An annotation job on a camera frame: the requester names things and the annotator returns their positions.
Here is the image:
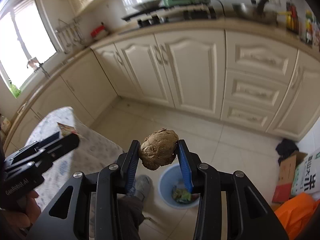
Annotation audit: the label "colourful printed snack packet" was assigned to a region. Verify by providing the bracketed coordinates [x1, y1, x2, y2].
[57, 122, 80, 137]

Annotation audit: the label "green dish soap bottle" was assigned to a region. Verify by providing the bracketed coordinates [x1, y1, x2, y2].
[9, 80, 22, 98]

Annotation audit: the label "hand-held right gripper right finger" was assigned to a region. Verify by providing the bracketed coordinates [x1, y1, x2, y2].
[176, 139, 289, 240]

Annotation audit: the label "steel utensil rack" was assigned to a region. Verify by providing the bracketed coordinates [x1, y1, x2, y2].
[55, 17, 84, 54]

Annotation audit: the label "sauce bottles on counter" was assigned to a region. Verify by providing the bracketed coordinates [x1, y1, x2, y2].
[286, 0, 300, 34]

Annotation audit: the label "steel pot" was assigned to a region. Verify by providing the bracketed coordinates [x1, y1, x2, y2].
[232, 0, 279, 24]

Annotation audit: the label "grey shoe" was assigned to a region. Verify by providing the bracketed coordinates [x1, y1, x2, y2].
[129, 175, 153, 202]

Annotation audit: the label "white green sack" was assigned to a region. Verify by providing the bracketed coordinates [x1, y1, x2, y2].
[291, 147, 320, 201]

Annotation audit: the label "black glass gas stove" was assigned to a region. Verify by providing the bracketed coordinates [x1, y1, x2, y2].
[121, 5, 218, 28]

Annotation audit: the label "cardboard box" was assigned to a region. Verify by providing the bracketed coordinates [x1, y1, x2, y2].
[271, 151, 308, 204]

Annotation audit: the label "green cap bottle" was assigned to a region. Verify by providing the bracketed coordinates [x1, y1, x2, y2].
[304, 10, 315, 46]

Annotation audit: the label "dark trouser leg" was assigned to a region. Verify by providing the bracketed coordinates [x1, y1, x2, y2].
[117, 194, 146, 240]

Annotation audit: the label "black power cable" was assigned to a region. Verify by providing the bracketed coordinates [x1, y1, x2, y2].
[210, 0, 226, 16]

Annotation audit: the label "person's left hand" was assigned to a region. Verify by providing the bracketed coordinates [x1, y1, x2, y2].
[0, 190, 42, 232]

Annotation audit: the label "black cloth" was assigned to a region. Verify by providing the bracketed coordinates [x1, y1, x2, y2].
[276, 138, 299, 166]

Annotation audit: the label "round table with patterned cloth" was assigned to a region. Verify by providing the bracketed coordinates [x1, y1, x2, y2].
[5, 106, 125, 213]

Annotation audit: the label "orange plastic bag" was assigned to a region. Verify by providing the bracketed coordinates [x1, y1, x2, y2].
[274, 192, 320, 240]

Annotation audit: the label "brown lump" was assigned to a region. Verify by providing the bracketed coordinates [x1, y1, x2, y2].
[139, 129, 179, 171]

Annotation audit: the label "yellow-green wrapper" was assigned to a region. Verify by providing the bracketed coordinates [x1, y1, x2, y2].
[172, 188, 192, 203]

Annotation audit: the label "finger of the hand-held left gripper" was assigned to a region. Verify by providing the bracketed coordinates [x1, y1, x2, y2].
[5, 134, 80, 178]
[30, 131, 62, 150]

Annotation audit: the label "white framed window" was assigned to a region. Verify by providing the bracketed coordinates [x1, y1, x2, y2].
[0, 0, 58, 85]

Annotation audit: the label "red container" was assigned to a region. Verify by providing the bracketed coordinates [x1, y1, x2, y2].
[90, 22, 109, 38]

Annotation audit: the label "blue plastic bin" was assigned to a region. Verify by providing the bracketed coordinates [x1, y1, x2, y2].
[159, 165, 200, 209]

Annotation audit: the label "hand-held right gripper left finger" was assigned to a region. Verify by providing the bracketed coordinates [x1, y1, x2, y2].
[26, 140, 140, 240]

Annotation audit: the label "steel faucet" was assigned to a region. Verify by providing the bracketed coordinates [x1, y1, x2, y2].
[26, 58, 51, 79]

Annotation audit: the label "steel wok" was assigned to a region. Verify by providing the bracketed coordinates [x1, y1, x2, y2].
[132, 0, 163, 11]

